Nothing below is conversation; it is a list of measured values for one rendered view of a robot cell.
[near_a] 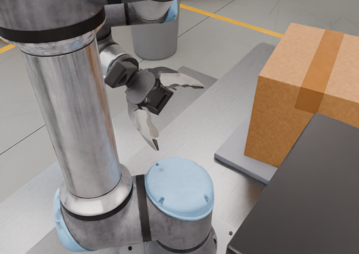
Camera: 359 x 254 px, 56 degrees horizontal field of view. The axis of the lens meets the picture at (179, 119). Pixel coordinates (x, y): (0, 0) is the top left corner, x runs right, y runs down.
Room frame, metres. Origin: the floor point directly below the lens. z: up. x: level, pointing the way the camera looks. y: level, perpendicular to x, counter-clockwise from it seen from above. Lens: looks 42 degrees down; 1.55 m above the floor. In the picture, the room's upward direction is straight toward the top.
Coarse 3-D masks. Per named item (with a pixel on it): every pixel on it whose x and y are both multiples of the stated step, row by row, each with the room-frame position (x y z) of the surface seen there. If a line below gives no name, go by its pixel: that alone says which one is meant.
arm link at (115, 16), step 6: (108, 6) 0.66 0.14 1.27; (114, 6) 0.66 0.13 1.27; (120, 6) 0.66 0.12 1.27; (108, 12) 0.66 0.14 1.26; (114, 12) 0.66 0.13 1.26; (120, 12) 0.66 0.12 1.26; (108, 18) 0.65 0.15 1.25; (114, 18) 0.66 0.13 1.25; (120, 18) 0.66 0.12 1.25; (108, 24) 0.66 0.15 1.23; (114, 24) 0.66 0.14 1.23; (120, 24) 0.67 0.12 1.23; (126, 24) 0.67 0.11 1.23; (102, 30) 0.66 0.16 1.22; (108, 30) 0.68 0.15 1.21; (96, 36) 0.66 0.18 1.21; (102, 36) 0.66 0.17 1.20
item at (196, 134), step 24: (264, 48) 1.26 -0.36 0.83; (240, 72) 1.08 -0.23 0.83; (216, 96) 0.93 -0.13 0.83; (240, 96) 0.93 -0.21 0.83; (192, 120) 0.81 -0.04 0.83; (216, 120) 0.81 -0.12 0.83; (240, 120) 0.81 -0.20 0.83; (168, 144) 0.70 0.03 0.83; (192, 144) 0.70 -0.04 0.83; (216, 144) 0.70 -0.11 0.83; (144, 168) 0.61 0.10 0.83; (216, 168) 0.61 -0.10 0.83; (216, 192) 0.53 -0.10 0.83; (240, 192) 0.53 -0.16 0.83; (216, 216) 0.46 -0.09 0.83; (240, 216) 0.46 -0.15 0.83; (48, 240) 0.39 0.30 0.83
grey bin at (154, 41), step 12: (144, 24) 2.48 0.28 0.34; (156, 24) 2.47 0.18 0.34; (168, 24) 2.52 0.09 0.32; (132, 36) 2.60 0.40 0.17; (144, 36) 2.49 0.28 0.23; (156, 36) 2.48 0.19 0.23; (168, 36) 2.52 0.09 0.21; (144, 48) 2.50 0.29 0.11; (156, 48) 2.49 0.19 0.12; (168, 48) 2.53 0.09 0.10
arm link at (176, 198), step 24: (168, 168) 0.38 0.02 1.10; (192, 168) 0.38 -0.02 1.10; (144, 192) 0.34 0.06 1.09; (168, 192) 0.33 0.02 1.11; (192, 192) 0.33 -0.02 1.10; (144, 216) 0.30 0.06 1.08; (168, 216) 0.30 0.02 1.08; (192, 216) 0.30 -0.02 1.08; (144, 240) 0.29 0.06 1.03; (168, 240) 0.30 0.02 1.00; (192, 240) 0.30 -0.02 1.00
